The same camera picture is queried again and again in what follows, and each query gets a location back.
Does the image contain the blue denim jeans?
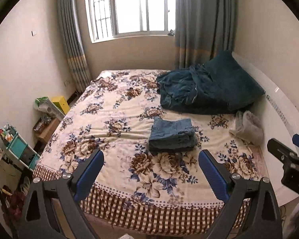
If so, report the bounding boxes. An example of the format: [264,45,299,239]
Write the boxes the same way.
[149,117,197,152]

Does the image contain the white headboard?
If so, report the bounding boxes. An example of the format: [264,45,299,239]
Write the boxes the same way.
[232,52,299,206]

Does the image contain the grey cloth on bed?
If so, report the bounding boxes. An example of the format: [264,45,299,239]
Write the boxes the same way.
[229,111,264,146]

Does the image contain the teal storage rack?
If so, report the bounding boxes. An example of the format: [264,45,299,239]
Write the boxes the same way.
[0,124,40,171]

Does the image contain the cardboard box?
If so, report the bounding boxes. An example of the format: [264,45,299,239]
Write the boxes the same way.
[33,116,60,144]

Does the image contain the white green bag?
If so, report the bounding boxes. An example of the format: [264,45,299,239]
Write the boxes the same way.
[34,97,65,121]

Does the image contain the dark teal quilt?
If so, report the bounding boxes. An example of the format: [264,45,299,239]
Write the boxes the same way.
[156,50,265,115]

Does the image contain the floral bed blanket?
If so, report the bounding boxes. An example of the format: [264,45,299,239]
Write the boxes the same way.
[34,70,267,236]

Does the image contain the yellow box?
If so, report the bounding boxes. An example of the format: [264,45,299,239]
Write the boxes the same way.
[51,96,70,115]

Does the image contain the right grey curtain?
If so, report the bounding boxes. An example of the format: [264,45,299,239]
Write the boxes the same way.
[175,0,238,69]

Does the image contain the grey curtain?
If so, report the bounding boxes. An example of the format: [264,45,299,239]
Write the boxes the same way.
[175,0,238,69]
[57,0,92,93]

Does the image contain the left grey curtain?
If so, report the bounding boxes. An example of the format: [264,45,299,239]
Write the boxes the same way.
[57,0,92,93]

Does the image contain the white framed window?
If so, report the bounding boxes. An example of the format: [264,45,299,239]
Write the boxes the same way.
[85,0,175,43]

